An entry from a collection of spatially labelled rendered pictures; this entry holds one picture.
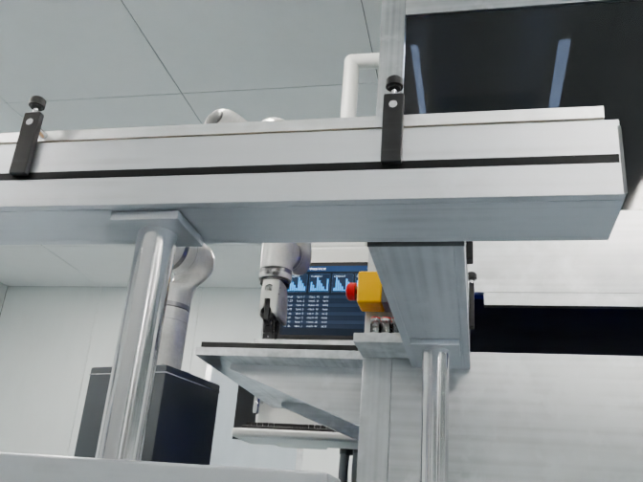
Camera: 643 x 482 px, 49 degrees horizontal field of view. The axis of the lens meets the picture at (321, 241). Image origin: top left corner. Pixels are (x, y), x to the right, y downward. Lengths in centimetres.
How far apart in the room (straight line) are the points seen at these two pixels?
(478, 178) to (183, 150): 36
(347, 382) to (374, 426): 17
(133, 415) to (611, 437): 101
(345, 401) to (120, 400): 91
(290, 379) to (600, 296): 72
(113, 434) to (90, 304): 777
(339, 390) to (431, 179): 96
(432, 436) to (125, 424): 64
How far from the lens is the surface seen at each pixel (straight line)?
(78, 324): 859
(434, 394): 134
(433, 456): 132
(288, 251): 183
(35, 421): 855
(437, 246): 92
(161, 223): 90
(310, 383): 171
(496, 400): 156
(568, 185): 81
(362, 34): 393
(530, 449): 155
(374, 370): 159
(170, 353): 199
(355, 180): 82
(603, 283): 165
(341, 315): 271
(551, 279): 164
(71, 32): 433
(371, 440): 156
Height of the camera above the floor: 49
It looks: 22 degrees up
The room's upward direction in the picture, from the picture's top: 5 degrees clockwise
